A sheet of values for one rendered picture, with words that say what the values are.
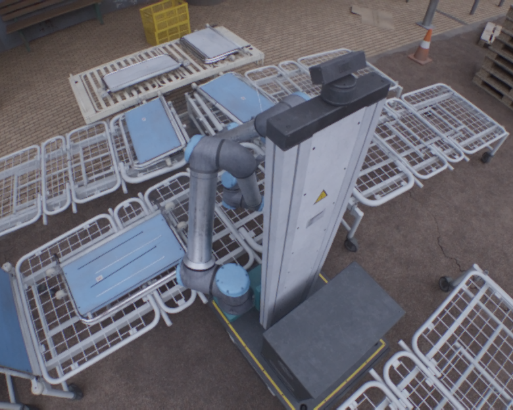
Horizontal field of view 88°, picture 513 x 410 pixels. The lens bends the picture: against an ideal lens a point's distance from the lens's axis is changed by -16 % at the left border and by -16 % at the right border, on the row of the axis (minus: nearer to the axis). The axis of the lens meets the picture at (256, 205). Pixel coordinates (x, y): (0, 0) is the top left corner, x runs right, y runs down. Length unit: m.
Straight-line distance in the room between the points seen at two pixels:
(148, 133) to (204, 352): 1.69
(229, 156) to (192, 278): 0.60
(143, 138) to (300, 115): 2.04
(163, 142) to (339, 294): 1.69
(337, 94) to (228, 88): 2.34
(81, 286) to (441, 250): 2.67
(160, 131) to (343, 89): 2.05
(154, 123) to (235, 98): 0.73
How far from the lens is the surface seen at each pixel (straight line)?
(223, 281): 1.41
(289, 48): 4.95
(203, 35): 3.78
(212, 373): 2.20
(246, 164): 1.18
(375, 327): 1.46
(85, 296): 1.95
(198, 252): 1.39
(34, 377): 2.02
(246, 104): 2.74
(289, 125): 0.61
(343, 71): 0.66
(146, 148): 2.49
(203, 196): 1.25
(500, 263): 3.16
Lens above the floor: 2.17
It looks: 54 degrees down
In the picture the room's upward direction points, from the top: straight up
